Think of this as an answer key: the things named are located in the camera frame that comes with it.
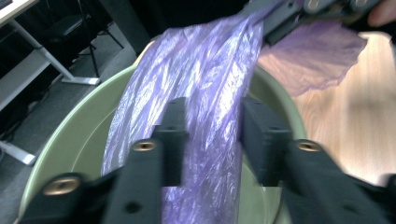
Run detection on black folding chair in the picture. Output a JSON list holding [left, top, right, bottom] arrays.
[[46, 0, 124, 78]]

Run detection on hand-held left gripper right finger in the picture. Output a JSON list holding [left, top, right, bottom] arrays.
[[238, 96, 293, 188]]

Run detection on green plastic bin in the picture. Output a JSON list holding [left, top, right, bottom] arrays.
[[18, 63, 307, 224]]

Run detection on white desk frame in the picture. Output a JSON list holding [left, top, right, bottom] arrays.
[[0, 0, 102, 166]]

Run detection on purple plastic bag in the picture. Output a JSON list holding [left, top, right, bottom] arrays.
[[101, 12, 369, 224]]

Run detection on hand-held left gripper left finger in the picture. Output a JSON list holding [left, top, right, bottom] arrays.
[[151, 97, 190, 188]]

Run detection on grey column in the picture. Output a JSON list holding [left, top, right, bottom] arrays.
[[98, 0, 157, 57]]

